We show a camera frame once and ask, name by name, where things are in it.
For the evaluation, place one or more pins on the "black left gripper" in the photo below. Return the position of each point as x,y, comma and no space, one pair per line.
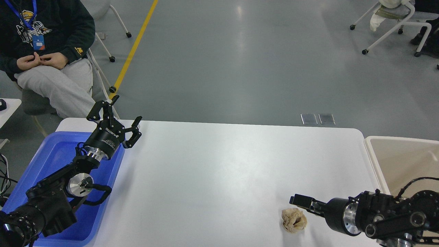
106,138

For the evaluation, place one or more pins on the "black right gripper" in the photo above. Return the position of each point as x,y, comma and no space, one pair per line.
339,214

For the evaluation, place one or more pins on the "brown paper ball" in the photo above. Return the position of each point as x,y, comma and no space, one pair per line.
293,220

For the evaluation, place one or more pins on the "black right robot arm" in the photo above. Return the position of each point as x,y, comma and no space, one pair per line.
393,221

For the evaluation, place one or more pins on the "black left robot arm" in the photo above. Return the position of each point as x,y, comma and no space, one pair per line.
52,202

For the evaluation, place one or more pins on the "metal floor plate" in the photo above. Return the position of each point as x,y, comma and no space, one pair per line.
327,119
309,119

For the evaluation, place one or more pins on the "beige plastic bin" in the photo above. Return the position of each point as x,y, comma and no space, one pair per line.
396,161

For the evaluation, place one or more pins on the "white side table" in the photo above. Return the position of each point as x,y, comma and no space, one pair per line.
8,107

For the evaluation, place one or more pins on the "seated person in black hoodie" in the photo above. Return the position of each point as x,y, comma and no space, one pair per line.
44,45

